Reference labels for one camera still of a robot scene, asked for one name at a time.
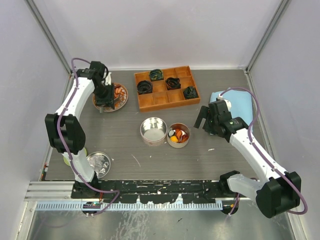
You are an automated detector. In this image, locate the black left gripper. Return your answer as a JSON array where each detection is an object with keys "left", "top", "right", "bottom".
[{"left": 93, "top": 82, "right": 114, "bottom": 110}]

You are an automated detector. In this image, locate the red sausage piece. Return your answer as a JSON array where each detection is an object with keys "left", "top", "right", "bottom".
[{"left": 180, "top": 134, "right": 189, "bottom": 143}]

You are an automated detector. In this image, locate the white radish slice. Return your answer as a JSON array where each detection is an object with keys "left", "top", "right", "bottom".
[{"left": 168, "top": 129, "right": 176, "bottom": 138}]

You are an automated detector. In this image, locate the tall pink lunch tin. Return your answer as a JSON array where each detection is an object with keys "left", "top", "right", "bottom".
[{"left": 139, "top": 117, "right": 168, "bottom": 147}]

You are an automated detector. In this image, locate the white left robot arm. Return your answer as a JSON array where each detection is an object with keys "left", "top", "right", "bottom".
[{"left": 44, "top": 57, "right": 115, "bottom": 198}]

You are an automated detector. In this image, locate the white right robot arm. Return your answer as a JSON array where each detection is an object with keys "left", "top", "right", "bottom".
[{"left": 194, "top": 99, "right": 302, "bottom": 218}]

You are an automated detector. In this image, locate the short pink lunch tin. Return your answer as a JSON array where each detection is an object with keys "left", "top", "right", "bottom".
[{"left": 166, "top": 123, "right": 191, "bottom": 149}]

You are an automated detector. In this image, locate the brown patterned food plate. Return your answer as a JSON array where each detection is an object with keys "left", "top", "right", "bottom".
[{"left": 92, "top": 83, "right": 129, "bottom": 113}]

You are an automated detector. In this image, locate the dark seaweed roll right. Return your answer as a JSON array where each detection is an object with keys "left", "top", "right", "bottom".
[{"left": 183, "top": 86, "right": 199, "bottom": 100}]

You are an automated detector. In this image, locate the folded light blue cloth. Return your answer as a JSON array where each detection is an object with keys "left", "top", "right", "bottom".
[{"left": 222, "top": 90, "right": 254, "bottom": 126}]

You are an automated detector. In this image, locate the dark seaweed roll centre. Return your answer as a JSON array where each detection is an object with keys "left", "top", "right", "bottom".
[{"left": 165, "top": 77, "right": 181, "bottom": 91}]

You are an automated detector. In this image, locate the wooden compartment tray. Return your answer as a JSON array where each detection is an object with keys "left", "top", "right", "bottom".
[{"left": 137, "top": 65, "right": 201, "bottom": 112}]

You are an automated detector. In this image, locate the dark seaweed roll back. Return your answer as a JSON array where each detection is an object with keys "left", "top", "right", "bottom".
[{"left": 149, "top": 68, "right": 164, "bottom": 82}]

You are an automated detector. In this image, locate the round metal lid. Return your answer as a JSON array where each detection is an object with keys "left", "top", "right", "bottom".
[{"left": 87, "top": 151, "right": 111, "bottom": 179}]

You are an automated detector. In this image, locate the green object behind lid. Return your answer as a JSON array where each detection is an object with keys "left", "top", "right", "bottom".
[{"left": 63, "top": 147, "right": 88, "bottom": 167}]

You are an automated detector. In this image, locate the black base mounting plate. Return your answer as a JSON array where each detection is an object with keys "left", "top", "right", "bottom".
[{"left": 71, "top": 180, "right": 237, "bottom": 204}]

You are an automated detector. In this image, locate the white slotted cable duct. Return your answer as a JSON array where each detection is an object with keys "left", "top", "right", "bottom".
[{"left": 35, "top": 200, "right": 223, "bottom": 211}]

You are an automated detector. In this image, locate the aluminium frame rail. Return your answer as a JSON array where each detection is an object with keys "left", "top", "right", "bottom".
[{"left": 24, "top": 181, "right": 75, "bottom": 202}]

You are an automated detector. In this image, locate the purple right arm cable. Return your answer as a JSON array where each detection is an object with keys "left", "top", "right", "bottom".
[{"left": 218, "top": 86, "right": 308, "bottom": 216}]

